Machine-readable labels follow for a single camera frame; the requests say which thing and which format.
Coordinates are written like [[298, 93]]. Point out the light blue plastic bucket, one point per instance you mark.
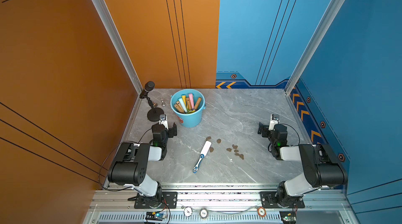
[[193, 117]]

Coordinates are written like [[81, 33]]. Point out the lime trowel yellow handle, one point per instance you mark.
[[184, 99]]

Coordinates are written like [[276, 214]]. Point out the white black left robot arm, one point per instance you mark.
[[129, 167]]

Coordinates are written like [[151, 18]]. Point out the purple trowel pink handle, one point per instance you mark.
[[191, 101]]

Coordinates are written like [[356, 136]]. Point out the light blue trowel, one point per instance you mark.
[[183, 105]]

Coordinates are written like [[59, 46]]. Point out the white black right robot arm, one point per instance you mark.
[[321, 168]]

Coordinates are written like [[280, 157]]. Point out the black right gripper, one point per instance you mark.
[[265, 130]]

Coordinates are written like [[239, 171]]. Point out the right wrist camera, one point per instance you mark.
[[274, 120]]

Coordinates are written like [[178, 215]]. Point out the black microphone on stand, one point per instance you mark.
[[155, 112]]

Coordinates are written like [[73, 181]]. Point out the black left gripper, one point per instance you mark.
[[172, 131]]

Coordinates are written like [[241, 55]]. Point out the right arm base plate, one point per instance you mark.
[[271, 199]]

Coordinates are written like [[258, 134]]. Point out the white cleaning brush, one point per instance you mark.
[[203, 154]]

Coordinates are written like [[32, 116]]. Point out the green trowel brown handle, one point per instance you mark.
[[188, 105]]

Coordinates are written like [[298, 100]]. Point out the yellow trowel wooden handle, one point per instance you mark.
[[197, 104]]

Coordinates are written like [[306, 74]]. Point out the green trowel wooden handle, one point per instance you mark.
[[179, 108]]

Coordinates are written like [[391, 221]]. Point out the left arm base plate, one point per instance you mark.
[[165, 198]]

